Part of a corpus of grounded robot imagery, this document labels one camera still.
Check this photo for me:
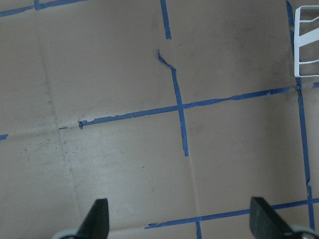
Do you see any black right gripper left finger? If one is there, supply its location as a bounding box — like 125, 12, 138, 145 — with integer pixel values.
76, 198, 110, 239

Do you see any white wire cup rack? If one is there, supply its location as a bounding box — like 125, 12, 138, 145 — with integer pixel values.
294, 5, 319, 78

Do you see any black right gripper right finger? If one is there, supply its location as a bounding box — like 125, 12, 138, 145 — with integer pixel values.
250, 197, 302, 239

